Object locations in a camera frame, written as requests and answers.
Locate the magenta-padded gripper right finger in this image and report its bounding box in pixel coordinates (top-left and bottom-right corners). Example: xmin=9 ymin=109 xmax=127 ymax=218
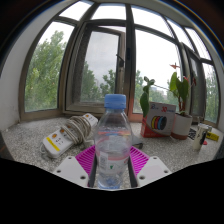
xmin=128 ymin=145 xmax=173 ymax=189

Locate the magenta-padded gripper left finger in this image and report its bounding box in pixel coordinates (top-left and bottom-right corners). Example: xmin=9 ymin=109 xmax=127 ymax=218
xmin=53 ymin=144 xmax=98 ymax=189

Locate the clear blue-capped water bottle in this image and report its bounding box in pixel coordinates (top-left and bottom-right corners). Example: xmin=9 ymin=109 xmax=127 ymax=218
xmin=94 ymin=93 xmax=133 ymax=190

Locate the white power strip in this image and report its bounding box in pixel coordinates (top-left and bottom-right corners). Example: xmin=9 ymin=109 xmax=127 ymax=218
xmin=41 ymin=113 xmax=99 ymax=159

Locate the red white spool-print box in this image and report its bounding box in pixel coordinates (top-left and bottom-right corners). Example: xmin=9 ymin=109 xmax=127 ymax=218
xmin=140 ymin=102 xmax=177 ymax=139

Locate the red-flowered plant in white pot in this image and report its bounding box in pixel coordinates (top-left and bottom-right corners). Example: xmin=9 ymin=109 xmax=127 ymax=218
xmin=168 ymin=62 xmax=198 ymax=140

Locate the small white bottle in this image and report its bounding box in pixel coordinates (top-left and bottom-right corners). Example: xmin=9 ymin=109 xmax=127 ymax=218
xmin=193 ymin=123 xmax=209 ymax=152

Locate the green leafy plant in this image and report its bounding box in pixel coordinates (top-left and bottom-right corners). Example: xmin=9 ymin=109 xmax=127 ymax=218
xmin=139 ymin=76 xmax=156 ymax=118

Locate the brown-framed window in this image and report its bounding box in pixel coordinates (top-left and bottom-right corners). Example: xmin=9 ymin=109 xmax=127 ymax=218
xmin=18 ymin=1 xmax=221 ymax=126

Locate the coiled white power cable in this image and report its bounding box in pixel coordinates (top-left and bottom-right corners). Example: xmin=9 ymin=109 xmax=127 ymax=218
xmin=61 ymin=115 xmax=94 ymax=146

